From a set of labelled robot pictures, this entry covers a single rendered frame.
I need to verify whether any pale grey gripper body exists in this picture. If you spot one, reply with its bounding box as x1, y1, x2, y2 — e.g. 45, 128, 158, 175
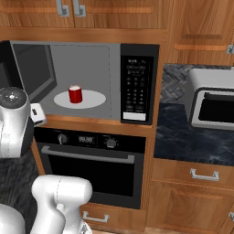
33, 117, 48, 127

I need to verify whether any red mug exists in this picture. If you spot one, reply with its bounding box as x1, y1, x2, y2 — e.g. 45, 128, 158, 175
67, 84, 84, 105

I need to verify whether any dark microwave door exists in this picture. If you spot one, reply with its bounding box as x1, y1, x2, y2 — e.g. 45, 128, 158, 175
0, 40, 59, 103

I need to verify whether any white round microwave plate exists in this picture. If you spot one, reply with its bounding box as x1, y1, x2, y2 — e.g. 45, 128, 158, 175
53, 89, 108, 110

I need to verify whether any black and grey microwave oven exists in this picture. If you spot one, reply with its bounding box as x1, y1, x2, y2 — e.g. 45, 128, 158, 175
0, 40, 160, 126

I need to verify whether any black oven knob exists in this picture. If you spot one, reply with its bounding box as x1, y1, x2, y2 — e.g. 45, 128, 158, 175
105, 137, 119, 150
57, 133, 69, 146

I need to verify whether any black built-in oven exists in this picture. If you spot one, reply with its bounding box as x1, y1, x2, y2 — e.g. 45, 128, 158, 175
32, 126, 147, 211

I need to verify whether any wooden drawer front under oven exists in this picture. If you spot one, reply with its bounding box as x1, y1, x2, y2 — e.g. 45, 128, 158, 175
79, 202, 148, 233

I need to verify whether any wooden base cupboard door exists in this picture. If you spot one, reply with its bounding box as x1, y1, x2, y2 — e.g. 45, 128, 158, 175
145, 180, 234, 234

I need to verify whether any white toaster oven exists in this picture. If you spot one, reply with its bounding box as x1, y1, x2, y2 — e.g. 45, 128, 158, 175
183, 68, 234, 132

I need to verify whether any tall wooden cupboard door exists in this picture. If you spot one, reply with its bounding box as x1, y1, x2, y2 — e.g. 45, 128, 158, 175
167, 0, 234, 67

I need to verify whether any grey oven door handle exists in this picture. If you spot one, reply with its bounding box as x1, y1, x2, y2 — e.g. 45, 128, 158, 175
40, 144, 136, 165

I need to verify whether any wooden wall cupboard door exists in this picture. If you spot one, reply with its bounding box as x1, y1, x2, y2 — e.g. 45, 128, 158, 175
0, 0, 75, 29
73, 0, 169, 30

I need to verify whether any grey drawer handle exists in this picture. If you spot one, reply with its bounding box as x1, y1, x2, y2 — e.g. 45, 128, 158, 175
82, 210, 111, 224
189, 167, 220, 183

